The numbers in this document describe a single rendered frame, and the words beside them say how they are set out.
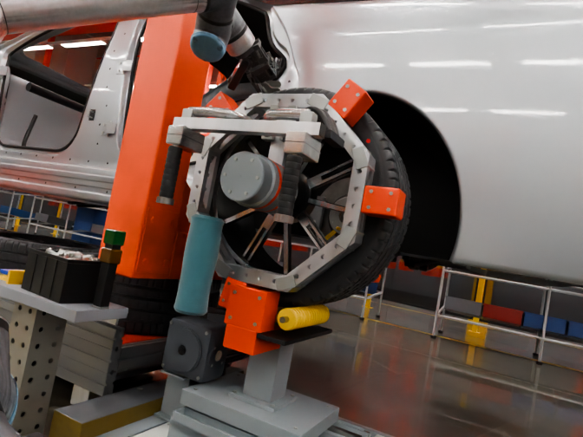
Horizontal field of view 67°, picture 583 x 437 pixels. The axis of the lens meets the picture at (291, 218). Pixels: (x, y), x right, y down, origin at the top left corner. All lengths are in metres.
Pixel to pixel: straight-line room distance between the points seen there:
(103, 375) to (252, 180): 0.85
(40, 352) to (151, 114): 0.76
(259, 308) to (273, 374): 0.26
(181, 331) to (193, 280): 0.34
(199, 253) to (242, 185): 0.21
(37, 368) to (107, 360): 0.23
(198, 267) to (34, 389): 0.60
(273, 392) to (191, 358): 0.28
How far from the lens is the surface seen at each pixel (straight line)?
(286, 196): 0.94
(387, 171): 1.20
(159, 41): 1.57
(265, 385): 1.40
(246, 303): 1.22
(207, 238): 1.17
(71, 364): 1.73
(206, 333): 1.43
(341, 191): 1.75
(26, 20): 1.00
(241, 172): 1.11
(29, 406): 1.51
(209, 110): 1.16
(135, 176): 1.45
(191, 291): 1.18
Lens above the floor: 0.70
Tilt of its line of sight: 3 degrees up
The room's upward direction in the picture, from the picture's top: 10 degrees clockwise
